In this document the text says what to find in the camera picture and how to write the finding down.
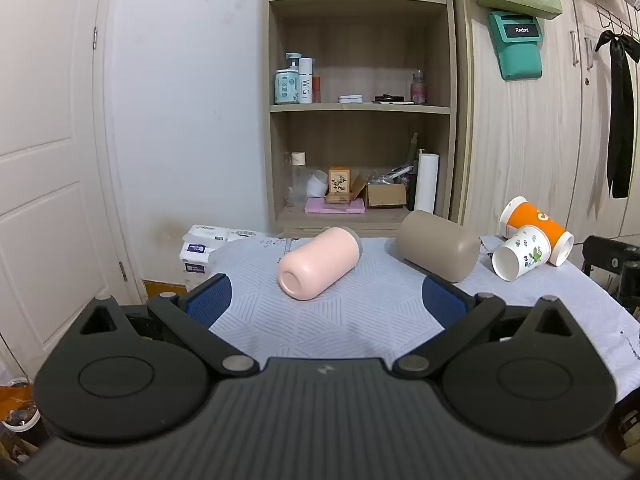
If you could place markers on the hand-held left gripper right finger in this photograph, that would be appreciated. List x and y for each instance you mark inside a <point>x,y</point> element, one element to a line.
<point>442,302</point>

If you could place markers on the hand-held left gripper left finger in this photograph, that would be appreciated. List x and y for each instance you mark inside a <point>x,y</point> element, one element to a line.
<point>210,301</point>

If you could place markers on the pink cup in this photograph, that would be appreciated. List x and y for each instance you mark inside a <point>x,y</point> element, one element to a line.
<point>320,260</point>

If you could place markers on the taupe cup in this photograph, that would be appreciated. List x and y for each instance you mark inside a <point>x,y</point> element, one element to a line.
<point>440,245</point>

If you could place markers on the white printed paper cup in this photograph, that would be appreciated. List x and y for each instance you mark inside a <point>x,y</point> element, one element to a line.
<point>525,252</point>

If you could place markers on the orange paper cup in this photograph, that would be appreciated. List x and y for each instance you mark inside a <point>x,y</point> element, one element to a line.
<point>530,217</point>

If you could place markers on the blue label tissue pack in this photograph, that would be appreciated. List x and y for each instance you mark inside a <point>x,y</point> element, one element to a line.
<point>195,257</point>

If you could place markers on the yellow cardboard box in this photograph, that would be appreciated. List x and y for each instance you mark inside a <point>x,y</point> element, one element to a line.
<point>162,290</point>

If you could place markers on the white tissue pack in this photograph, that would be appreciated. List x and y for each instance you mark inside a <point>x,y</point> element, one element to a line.
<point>220,234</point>

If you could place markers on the white patterned tablecloth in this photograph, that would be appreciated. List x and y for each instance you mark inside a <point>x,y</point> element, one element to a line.
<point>350,320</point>

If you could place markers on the white paper roll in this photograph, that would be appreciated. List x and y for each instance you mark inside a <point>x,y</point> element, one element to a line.
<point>426,185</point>

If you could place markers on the open cardboard box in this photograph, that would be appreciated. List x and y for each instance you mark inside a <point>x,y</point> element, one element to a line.
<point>386,196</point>

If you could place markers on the pink flat box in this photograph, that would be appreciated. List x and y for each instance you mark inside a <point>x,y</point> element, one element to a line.
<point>335,206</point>

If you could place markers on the clear bottle with cap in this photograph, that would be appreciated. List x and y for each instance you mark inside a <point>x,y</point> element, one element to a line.
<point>297,180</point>

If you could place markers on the floral box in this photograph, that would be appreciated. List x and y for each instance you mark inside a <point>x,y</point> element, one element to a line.
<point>339,181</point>

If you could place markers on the wooden wardrobe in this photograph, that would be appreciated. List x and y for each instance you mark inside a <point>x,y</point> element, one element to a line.
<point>515,150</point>

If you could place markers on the black chair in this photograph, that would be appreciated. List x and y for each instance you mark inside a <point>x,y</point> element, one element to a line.
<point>607,257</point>

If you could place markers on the flat black item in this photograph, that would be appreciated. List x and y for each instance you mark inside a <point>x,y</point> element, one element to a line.
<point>392,98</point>

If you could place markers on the pink bottle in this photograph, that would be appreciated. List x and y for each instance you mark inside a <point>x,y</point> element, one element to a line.
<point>418,91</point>

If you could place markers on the white door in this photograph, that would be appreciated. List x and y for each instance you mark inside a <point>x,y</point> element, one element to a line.
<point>45,160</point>

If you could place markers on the flat white tin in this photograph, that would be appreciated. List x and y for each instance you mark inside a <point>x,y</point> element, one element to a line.
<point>350,98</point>

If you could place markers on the teal pump bottle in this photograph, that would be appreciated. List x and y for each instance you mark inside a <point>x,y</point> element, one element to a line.
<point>286,87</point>

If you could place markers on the small orange box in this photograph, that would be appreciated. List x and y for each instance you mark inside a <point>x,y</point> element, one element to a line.
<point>317,90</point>

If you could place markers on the tall white bottle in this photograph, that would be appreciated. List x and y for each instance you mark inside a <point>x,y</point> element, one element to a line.
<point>306,82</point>

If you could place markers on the black ribbon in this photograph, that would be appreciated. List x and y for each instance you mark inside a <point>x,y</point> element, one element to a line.
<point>621,125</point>

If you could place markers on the wooden shelf unit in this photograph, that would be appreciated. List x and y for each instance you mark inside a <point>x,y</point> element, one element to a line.
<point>360,35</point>

